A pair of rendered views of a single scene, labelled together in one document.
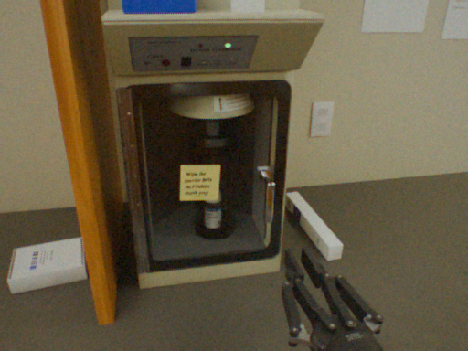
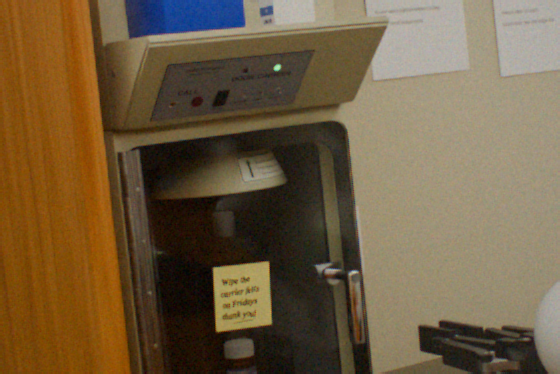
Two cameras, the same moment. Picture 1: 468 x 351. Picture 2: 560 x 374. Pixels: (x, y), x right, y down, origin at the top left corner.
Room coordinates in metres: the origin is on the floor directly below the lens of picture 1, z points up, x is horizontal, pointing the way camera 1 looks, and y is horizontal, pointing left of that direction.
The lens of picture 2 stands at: (-0.77, 0.51, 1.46)
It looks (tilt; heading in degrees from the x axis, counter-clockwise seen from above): 3 degrees down; 341
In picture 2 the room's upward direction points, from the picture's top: 6 degrees counter-clockwise
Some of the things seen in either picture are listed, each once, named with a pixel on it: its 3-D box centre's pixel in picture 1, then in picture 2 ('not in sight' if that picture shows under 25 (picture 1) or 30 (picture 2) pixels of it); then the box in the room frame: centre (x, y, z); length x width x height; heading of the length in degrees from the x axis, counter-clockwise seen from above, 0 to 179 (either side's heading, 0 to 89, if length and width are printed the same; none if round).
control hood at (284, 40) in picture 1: (213, 45); (254, 71); (0.65, 0.03, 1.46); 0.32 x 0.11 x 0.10; 102
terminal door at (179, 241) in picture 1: (210, 184); (257, 297); (0.70, 0.05, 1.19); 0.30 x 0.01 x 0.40; 102
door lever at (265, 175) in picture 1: (267, 196); (346, 303); (0.69, -0.07, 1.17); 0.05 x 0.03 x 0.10; 12
